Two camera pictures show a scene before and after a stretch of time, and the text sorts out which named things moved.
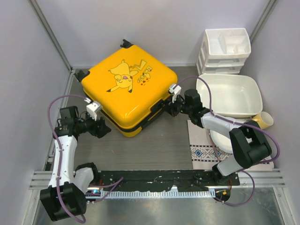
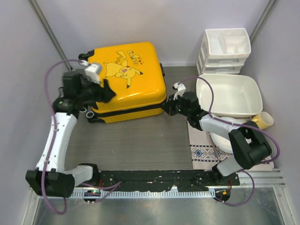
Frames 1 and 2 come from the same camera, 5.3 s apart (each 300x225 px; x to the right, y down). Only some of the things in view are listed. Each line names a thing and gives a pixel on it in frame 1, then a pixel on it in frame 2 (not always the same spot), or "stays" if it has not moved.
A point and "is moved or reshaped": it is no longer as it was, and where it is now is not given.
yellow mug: (264, 119) stays
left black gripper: (100, 129) to (106, 93)
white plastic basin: (234, 96) stays
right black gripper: (170, 107) stays
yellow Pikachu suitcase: (130, 85) is moved or reshaped
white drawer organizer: (223, 51) stays
